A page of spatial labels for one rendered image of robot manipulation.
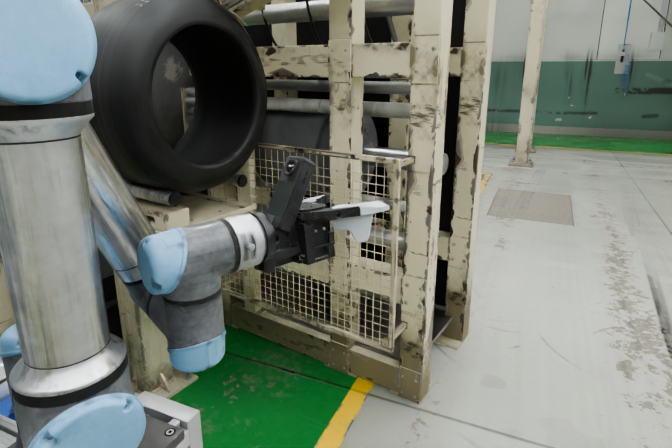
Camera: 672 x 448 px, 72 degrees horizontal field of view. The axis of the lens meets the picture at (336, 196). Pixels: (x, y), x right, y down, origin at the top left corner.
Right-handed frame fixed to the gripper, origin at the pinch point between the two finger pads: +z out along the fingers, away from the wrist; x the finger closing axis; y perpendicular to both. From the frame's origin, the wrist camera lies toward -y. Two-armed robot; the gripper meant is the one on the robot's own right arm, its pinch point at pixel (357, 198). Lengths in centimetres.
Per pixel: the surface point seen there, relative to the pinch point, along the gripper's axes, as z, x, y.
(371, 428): 50, -59, 99
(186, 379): 9, -127, 89
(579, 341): 167, -35, 103
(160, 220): -7, -80, 11
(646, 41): 951, -248, -102
